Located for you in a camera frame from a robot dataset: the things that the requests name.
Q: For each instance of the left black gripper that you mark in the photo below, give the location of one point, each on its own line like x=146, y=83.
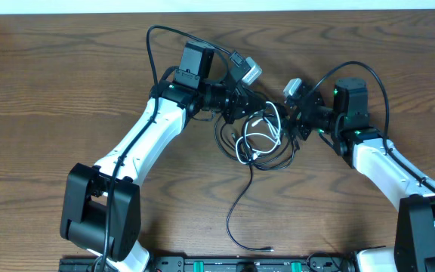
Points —
x=241, y=100

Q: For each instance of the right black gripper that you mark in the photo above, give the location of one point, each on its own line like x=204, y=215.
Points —
x=299, y=124

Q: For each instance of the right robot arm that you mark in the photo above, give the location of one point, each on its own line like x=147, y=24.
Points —
x=367, y=150

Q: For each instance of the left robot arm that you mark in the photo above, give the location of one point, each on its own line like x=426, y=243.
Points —
x=101, y=207

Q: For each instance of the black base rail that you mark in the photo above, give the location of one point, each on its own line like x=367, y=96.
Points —
x=315, y=262

